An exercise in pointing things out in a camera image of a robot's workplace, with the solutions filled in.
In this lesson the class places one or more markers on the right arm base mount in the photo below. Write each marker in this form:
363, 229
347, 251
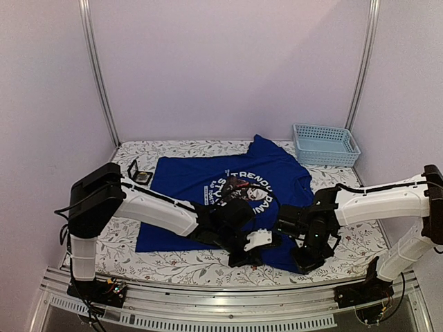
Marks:
369, 290

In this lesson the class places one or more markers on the left aluminium frame post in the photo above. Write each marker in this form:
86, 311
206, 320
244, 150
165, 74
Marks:
87, 26

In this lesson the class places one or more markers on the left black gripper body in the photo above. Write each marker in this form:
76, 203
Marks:
228, 236

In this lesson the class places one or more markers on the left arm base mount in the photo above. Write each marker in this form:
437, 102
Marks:
109, 293

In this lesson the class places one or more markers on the blue printed t-shirt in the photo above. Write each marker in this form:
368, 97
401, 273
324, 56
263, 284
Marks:
204, 180

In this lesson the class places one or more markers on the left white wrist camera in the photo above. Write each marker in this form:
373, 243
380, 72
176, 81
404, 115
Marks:
258, 238

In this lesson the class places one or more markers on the light blue plastic basket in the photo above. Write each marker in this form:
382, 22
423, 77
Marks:
321, 145

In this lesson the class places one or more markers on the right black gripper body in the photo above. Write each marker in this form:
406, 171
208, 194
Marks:
318, 244

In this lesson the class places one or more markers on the black brooch box yellow brooch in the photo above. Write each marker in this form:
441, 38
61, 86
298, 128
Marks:
138, 176

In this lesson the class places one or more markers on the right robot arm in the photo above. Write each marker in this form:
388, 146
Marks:
340, 205

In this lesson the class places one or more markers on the right aluminium frame post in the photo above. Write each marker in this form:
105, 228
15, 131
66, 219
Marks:
368, 45

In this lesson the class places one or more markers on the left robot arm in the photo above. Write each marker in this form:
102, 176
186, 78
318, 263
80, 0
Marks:
105, 193

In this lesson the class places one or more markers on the aluminium frame post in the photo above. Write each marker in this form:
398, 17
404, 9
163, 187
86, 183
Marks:
368, 45
87, 26

